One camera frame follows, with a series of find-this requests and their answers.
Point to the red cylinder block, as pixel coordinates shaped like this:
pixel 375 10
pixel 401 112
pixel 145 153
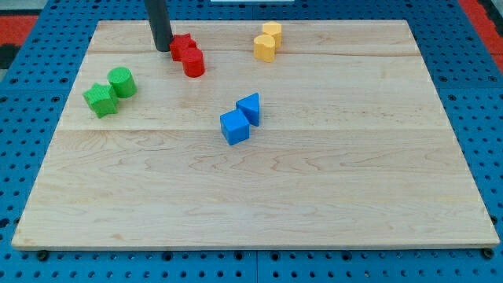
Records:
pixel 193 62

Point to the red star block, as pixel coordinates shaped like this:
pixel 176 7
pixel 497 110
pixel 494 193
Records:
pixel 180 43

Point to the green star block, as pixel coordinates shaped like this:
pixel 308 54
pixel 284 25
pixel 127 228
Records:
pixel 101 99

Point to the blue cube block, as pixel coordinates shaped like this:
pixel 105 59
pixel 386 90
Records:
pixel 235 126

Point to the blue triangle block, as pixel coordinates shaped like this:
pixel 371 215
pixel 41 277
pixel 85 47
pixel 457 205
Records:
pixel 250 106

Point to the yellow heart block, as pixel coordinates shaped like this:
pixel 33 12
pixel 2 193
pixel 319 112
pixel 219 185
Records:
pixel 264 48

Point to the yellow hexagon block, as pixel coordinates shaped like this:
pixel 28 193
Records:
pixel 275 30

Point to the green cylinder block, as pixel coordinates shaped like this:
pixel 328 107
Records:
pixel 122 82

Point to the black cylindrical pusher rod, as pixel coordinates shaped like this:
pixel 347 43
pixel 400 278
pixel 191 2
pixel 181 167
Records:
pixel 160 24

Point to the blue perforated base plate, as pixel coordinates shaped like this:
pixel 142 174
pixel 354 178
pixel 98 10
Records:
pixel 38 82

